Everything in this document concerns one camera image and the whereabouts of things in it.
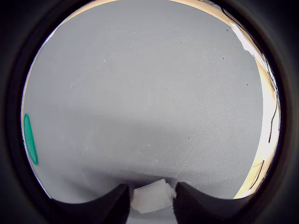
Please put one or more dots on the white tape piece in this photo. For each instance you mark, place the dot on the white tape piece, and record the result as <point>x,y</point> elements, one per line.
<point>243,42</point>

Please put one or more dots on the dark grey mat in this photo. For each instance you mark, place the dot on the dark grey mat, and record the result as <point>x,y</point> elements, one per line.
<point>140,93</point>

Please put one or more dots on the small white plastic terminal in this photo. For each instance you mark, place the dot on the small white plastic terminal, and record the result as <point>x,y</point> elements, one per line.
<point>153,197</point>

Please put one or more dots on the round green lid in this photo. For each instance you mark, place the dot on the round green lid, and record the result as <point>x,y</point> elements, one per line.
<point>30,140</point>

